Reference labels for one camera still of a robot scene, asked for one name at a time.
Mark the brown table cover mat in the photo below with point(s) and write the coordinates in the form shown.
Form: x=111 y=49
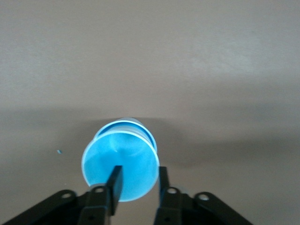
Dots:
x=150 y=58

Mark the blue plastic cup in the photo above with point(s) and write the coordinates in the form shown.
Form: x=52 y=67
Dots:
x=126 y=126
x=136 y=159

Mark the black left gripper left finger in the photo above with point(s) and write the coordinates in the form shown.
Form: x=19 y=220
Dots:
x=116 y=187

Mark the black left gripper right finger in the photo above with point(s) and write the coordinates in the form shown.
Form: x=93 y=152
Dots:
x=168 y=204

